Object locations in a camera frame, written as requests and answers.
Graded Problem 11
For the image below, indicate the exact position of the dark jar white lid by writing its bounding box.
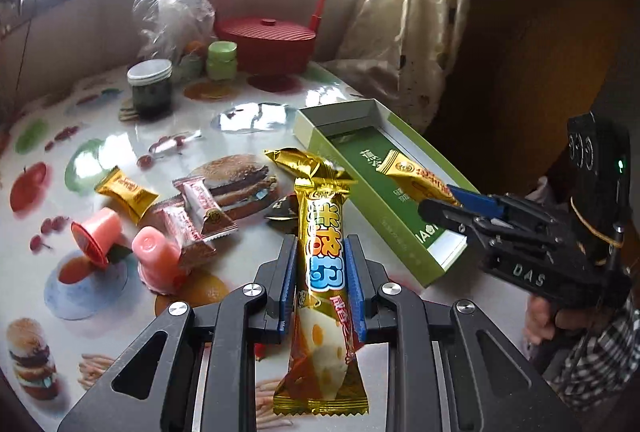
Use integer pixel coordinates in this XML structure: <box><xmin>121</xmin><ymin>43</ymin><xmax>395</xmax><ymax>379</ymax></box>
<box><xmin>127</xmin><ymin>59</ymin><xmax>172</xmax><ymax>119</ymax></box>

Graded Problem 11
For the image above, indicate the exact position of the pink jelly cup red lid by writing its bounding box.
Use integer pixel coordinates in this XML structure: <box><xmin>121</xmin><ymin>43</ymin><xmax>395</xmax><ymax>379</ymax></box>
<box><xmin>70</xmin><ymin>207</ymin><xmax>122</xmax><ymax>269</ymax></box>

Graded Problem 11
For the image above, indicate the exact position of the gold peanut candy packet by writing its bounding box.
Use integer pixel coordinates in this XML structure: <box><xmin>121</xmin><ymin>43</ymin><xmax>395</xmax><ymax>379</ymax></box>
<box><xmin>94</xmin><ymin>166</ymin><xmax>158</xmax><ymax>225</ymax></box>

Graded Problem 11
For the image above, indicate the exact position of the clear plastic bag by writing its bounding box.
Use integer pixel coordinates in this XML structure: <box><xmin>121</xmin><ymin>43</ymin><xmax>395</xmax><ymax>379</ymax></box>
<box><xmin>132</xmin><ymin>0</ymin><xmax>215</xmax><ymax>63</ymax></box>

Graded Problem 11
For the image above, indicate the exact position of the plaid sleeve forearm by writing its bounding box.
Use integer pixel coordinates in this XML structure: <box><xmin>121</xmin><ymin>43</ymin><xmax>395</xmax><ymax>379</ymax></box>
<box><xmin>550</xmin><ymin>296</ymin><xmax>639</xmax><ymax>412</ymax></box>

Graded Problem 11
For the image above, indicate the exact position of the cream patterned curtain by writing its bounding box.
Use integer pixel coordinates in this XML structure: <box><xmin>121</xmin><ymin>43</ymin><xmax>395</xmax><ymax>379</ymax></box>
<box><xmin>326</xmin><ymin>0</ymin><xmax>471</xmax><ymax>133</ymax></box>

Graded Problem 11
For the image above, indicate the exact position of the red lidded basket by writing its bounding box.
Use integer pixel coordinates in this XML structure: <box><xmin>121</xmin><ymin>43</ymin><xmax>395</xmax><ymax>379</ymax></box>
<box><xmin>213</xmin><ymin>0</ymin><xmax>326</xmax><ymax>76</ymax></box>

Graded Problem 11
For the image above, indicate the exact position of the gold peanut candy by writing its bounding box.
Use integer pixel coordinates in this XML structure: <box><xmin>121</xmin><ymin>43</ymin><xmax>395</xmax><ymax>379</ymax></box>
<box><xmin>376</xmin><ymin>150</ymin><xmax>459</xmax><ymax>205</ymax></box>

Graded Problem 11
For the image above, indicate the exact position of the right hand on gripper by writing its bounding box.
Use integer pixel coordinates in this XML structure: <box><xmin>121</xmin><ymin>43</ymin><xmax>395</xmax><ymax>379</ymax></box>
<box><xmin>523</xmin><ymin>295</ymin><xmax>579</xmax><ymax>345</ymax></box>

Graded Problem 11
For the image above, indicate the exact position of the pink white candy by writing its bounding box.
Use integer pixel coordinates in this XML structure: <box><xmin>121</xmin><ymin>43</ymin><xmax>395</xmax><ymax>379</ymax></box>
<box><xmin>172</xmin><ymin>176</ymin><xmax>238</xmax><ymax>240</ymax></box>
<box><xmin>153</xmin><ymin>202</ymin><xmax>216</xmax><ymax>270</ymax></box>

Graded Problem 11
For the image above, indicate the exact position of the green small jar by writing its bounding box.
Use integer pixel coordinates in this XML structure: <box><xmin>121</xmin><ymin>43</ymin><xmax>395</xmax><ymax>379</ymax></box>
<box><xmin>206</xmin><ymin>40</ymin><xmax>238</xmax><ymax>82</ymax></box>

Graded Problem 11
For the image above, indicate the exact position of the green white cardboard box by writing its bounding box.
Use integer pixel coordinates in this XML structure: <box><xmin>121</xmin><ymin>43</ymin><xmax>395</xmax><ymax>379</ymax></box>
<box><xmin>294</xmin><ymin>99</ymin><xmax>475</xmax><ymax>287</ymax></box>

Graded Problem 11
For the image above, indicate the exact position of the long gold snack bar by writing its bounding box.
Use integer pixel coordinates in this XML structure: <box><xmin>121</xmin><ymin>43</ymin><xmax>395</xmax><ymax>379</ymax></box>
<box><xmin>266</xmin><ymin>148</ymin><xmax>369</xmax><ymax>416</ymax></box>

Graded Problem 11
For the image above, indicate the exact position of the pink jelly cup upturned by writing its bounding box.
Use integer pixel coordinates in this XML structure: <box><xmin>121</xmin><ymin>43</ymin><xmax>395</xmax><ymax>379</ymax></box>
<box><xmin>131</xmin><ymin>226</ymin><xmax>186</xmax><ymax>295</ymax></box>

